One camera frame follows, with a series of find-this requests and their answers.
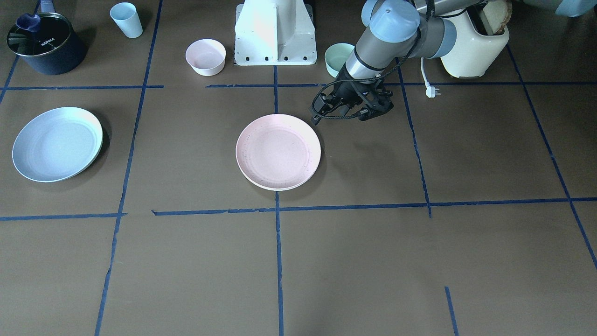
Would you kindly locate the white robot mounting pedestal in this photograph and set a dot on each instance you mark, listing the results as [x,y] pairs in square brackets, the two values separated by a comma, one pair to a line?
[274,33]

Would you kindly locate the green bowl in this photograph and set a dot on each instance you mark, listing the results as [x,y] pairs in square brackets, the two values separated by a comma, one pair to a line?
[336,56]

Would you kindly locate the bread slice in toaster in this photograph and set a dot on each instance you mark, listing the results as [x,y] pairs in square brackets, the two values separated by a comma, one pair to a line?
[495,15]

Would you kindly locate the pink bowl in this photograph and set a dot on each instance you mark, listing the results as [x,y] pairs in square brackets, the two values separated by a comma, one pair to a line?
[206,57]

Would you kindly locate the dark blue saucepan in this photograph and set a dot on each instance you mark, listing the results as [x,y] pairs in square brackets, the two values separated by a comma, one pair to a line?
[47,41]

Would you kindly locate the blue plate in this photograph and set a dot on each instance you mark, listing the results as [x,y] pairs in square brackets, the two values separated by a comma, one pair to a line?
[57,144]

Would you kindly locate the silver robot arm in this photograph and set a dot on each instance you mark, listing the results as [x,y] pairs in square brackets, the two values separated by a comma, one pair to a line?
[403,29]

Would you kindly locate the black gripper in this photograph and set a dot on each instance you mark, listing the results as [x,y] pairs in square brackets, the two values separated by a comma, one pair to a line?
[346,87]

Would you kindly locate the pink plate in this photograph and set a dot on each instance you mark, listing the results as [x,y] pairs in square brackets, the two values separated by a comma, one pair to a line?
[278,152]

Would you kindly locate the light blue cup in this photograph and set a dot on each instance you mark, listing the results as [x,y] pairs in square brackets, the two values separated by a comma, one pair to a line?
[125,15]

